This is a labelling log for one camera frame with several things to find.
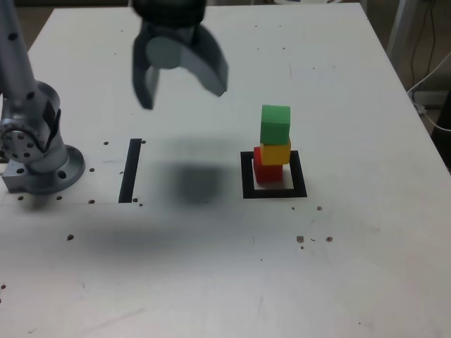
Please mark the red cube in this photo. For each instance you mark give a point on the red cube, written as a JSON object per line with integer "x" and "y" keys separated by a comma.
{"x": 267, "y": 174}

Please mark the yellow cube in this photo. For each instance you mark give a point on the yellow cube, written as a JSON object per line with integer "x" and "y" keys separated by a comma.
{"x": 276, "y": 155}

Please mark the green cube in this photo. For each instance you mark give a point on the green cube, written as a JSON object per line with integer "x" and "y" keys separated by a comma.
{"x": 275, "y": 123}

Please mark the black tape square outline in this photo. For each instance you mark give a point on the black tape square outline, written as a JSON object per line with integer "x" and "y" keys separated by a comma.
{"x": 299, "y": 176}

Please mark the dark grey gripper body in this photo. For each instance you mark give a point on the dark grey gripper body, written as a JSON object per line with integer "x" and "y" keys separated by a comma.
{"x": 169, "y": 30}

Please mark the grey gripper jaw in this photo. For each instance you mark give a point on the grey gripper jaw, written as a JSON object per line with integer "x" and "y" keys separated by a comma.
{"x": 208, "y": 67}
{"x": 141, "y": 84}

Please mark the black tape strip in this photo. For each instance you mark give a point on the black tape strip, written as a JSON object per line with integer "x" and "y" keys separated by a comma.
{"x": 129, "y": 169}

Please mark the grey metal post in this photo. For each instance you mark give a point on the grey metal post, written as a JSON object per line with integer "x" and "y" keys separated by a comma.
{"x": 398, "y": 24}

